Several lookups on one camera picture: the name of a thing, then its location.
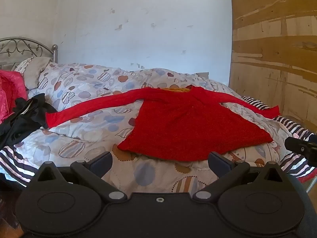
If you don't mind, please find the black garment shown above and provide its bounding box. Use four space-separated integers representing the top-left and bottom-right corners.
0 93 58 150

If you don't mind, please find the red knit sweater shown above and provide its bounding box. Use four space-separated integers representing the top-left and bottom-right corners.
45 85 280 161

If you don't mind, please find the pink shiny jacket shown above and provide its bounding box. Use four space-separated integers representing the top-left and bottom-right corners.
0 70 28 125

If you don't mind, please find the metal bed headboard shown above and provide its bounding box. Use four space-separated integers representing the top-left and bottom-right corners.
0 37 58 71

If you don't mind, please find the plywood board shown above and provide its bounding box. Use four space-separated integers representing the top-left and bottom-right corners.
229 0 317 135

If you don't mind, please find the striped bed sheet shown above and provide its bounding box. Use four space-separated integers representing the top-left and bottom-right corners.
0 95 317 187

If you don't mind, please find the circle patterned duvet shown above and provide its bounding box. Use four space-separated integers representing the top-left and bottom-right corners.
15 62 298 194

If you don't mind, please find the grey ruffled pillow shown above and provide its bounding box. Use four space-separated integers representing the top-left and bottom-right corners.
15 57 52 90

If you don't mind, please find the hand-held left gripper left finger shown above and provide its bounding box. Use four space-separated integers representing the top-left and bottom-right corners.
32 151 127 202

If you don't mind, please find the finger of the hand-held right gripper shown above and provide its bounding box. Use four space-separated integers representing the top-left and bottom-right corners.
284 134 317 167

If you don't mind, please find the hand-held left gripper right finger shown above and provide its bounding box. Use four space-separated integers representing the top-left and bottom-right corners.
192 151 285 202

